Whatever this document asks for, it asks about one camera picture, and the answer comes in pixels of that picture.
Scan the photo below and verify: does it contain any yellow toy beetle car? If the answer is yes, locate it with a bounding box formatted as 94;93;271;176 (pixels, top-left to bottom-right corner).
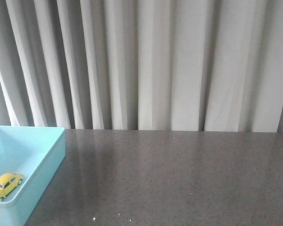
0;173;24;202

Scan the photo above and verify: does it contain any light blue storage box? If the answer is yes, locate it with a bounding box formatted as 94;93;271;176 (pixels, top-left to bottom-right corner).
0;126;66;226

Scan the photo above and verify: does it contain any white pleated curtain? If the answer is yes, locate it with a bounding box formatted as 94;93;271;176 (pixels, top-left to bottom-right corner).
0;0;283;132

